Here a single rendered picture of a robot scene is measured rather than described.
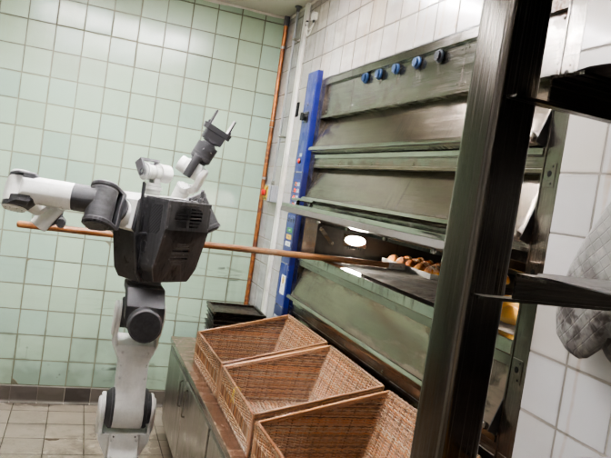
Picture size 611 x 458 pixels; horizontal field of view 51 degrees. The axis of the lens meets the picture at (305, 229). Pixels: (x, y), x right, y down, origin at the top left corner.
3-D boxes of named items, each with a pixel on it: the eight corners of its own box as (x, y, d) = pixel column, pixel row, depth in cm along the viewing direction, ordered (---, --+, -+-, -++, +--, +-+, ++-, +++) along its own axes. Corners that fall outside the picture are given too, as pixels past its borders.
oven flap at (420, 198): (306, 203, 340) (324, 169, 341) (525, 243, 172) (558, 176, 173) (299, 199, 339) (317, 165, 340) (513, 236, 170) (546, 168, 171)
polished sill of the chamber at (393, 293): (310, 260, 344) (311, 253, 344) (528, 356, 175) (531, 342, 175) (299, 259, 342) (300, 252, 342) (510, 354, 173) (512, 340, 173)
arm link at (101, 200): (70, 222, 214) (112, 228, 216) (65, 211, 206) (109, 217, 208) (79, 190, 219) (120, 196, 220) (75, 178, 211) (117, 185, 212)
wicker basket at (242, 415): (323, 404, 285) (333, 343, 283) (375, 461, 231) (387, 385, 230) (215, 401, 269) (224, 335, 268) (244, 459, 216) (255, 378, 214)
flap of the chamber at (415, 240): (279, 209, 336) (315, 220, 342) (476, 258, 167) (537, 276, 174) (281, 204, 336) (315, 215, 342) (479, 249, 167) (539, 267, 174)
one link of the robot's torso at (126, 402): (150, 435, 231) (168, 307, 229) (99, 434, 226) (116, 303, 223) (146, 419, 246) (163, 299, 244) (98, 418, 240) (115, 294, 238)
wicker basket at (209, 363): (283, 364, 340) (290, 313, 339) (321, 403, 288) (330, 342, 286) (191, 360, 324) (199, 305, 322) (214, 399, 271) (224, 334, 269)
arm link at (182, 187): (210, 169, 265) (196, 195, 270) (192, 157, 265) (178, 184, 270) (205, 173, 259) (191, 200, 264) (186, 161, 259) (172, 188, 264)
